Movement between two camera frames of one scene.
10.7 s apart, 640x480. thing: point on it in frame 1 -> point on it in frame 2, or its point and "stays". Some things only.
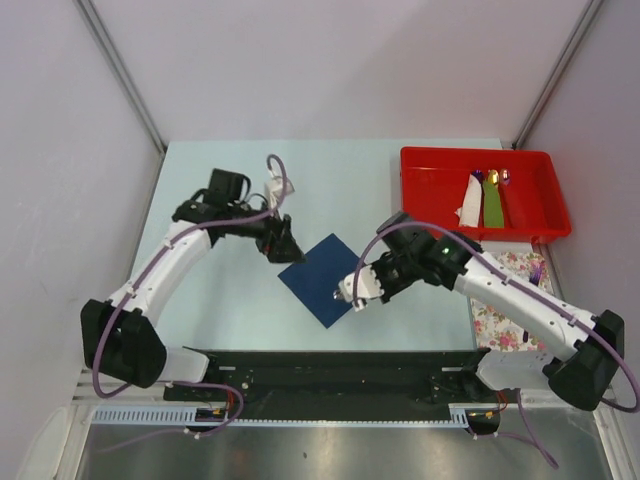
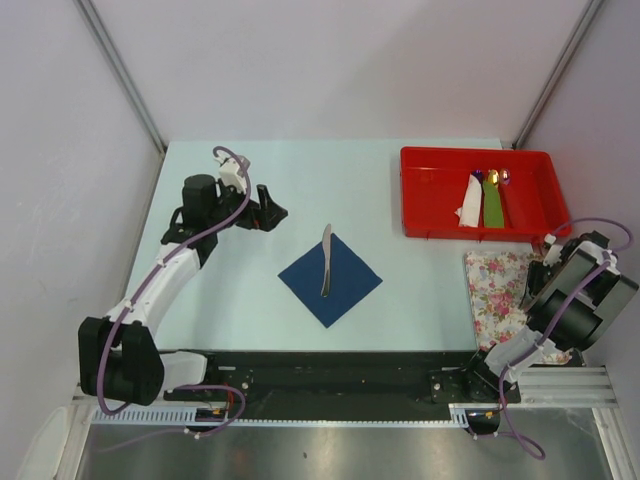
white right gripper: x=375 y=289 -> x=535 y=270
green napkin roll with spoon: x=492 y=201 stays
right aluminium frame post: x=578 y=34 stays
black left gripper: x=278 y=244 -> x=264 y=216
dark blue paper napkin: x=315 y=281 stays
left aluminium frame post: x=120 y=68 stays
